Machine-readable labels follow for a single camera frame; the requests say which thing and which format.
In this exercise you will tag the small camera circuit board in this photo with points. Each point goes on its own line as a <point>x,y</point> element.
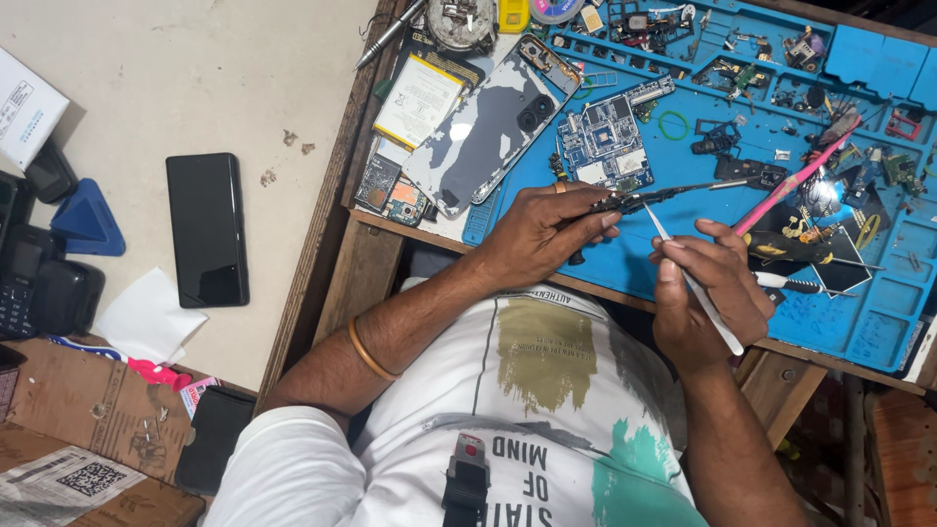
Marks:
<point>388,192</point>

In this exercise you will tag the yellow plastic case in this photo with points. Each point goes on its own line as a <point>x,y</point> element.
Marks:
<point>513,14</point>

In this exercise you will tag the white black screwdriver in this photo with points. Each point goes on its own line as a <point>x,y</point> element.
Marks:
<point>787,282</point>

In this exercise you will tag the white paper sheet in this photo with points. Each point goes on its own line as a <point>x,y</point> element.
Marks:
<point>146,318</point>

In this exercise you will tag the black phone frame part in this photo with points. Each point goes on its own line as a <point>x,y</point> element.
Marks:
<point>659,196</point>

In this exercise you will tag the black pouch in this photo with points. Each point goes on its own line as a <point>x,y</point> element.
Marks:
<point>216,439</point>

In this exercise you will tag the blue phone circuit board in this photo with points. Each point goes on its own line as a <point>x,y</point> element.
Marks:
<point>604,139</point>

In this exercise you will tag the white plastic spudger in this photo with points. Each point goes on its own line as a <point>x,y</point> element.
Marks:
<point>703,300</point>

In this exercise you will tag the small black screwdriver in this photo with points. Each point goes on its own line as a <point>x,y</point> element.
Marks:
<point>558,167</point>

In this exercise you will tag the white cardboard box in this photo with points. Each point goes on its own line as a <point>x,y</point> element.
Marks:
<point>26,110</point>

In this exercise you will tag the black square plate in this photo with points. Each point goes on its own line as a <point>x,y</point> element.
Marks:
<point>842,263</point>

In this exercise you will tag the white printed t-shirt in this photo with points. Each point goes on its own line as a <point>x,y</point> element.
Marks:
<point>454,410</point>

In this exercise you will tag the blue repair mat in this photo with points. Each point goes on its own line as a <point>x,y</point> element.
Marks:
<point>827,322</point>

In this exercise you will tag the blue triangular pick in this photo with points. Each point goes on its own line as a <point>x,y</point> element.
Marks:
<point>86,223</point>

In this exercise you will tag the printed paper sheet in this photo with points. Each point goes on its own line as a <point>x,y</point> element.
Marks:
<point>58,487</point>

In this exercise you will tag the black smartphone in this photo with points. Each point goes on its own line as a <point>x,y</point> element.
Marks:
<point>207,230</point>

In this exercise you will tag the pink plastic tool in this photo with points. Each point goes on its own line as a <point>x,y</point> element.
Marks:
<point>157,373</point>

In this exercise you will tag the white phone battery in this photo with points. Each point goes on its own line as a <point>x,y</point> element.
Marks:
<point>419,101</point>

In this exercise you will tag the heap of small phone parts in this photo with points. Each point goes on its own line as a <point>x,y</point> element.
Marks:
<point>732,66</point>

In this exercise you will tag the black camera bracket part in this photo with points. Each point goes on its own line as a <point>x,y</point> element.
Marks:
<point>750,172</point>

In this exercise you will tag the pink printed card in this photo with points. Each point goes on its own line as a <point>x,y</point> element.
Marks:
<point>196,395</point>

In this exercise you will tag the round metal device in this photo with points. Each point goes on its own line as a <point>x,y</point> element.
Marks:
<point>461,23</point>

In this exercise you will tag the heap of black keypad phones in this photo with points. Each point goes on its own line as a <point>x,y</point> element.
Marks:
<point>44,285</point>

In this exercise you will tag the person's right hand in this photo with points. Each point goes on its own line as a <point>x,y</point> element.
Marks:
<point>714,300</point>

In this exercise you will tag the brown cardboard carton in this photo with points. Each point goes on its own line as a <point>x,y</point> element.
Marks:
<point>80,402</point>

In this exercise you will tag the pink toothbrush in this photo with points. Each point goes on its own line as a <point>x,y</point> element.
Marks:
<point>794,179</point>

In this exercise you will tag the person's left hand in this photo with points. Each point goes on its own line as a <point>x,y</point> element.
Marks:
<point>534,234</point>

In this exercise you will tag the tape roll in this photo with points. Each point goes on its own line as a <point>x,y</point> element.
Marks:
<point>555,9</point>

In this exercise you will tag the silver pen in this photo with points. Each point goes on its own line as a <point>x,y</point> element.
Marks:
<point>388,35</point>

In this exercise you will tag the grey phone back cover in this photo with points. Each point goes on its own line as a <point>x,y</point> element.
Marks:
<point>476,139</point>

